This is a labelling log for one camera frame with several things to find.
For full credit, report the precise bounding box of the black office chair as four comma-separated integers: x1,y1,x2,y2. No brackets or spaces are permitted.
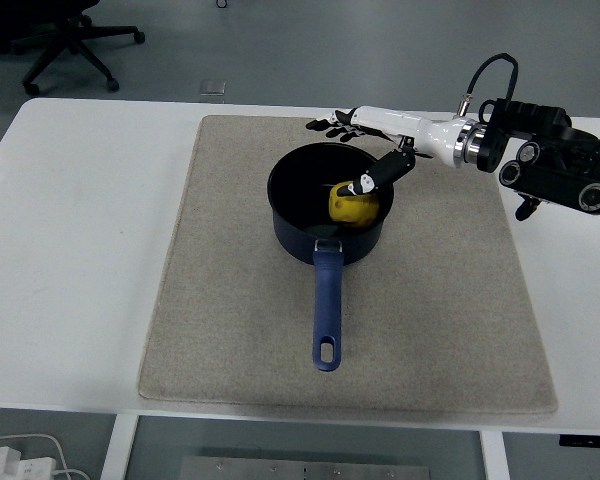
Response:
0,0,147,97

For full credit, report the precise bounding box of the white power cable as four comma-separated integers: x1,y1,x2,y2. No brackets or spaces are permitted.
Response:
0,433,89,480

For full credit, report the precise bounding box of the white power strip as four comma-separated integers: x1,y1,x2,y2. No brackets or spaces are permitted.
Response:
0,446,57,480

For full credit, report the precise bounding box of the beige table mat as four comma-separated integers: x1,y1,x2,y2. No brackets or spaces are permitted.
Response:
137,114,560,415

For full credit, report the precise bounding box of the blue pot with handle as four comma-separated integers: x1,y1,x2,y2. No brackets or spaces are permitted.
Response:
266,142,396,374

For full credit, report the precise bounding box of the white table leg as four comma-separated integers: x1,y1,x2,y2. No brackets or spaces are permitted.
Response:
101,412,141,480
478,429,511,480

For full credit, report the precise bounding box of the grey metal plate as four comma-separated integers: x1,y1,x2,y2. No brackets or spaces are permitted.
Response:
179,455,432,480

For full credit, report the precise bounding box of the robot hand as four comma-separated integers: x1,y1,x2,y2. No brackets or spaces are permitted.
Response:
305,104,470,198

